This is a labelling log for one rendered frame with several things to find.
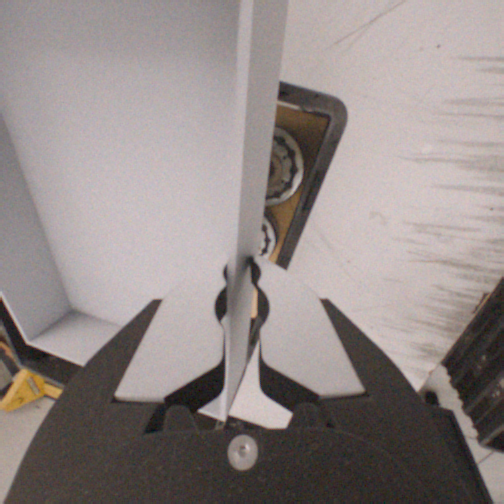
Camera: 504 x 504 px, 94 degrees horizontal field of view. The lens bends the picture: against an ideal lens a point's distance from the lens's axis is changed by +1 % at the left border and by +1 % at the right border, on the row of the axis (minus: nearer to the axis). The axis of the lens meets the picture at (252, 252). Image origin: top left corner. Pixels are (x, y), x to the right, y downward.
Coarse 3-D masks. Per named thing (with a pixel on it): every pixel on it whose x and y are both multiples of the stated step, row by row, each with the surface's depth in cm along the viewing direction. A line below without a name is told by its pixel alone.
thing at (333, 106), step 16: (288, 96) 22; (304, 96) 21; (320, 96) 21; (320, 112) 22; (336, 112) 21; (336, 128) 22; (336, 144) 22; (320, 160) 23; (320, 176) 25; (304, 192) 25; (304, 208) 27; (304, 224) 27; (288, 240) 28; (288, 256) 29; (256, 320) 35; (256, 336) 37
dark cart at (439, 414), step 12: (432, 396) 147; (432, 408) 138; (444, 408) 138; (444, 420) 134; (456, 420) 133; (444, 432) 129; (456, 432) 128; (456, 444) 124; (456, 456) 119; (468, 456) 118; (468, 468) 114; (468, 480) 111; (480, 480) 110; (468, 492) 107; (480, 492) 108
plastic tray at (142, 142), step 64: (0, 0) 13; (64, 0) 12; (128, 0) 12; (192, 0) 11; (256, 0) 7; (0, 64) 15; (64, 64) 14; (128, 64) 13; (192, 64) 12; (256, 64) 8; (0, 128) 17; (64, 128) 16; (128, 128) 15; (192, 128) 14; (256, 128) 10; (0, 192) 18; (64, 192) 18; (128, 192) 17; (192, 192) 15; (256, 192) 12; (0, 256) 19; (64, 256) 22; (128, 256) 20; (192, 256) 18; (64, 320) 25; (128, 320) 24
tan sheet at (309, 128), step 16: (288, 112) 31; (304, 112) 30; (288, 128) 32; (304, 128) 31; (320, 128) 31; (304, 144) 32; (304, 176) 34; (272, 208) 37; (288, 208) 36; (288, 224) 38; (272, 256) 41; (256, 304) 47
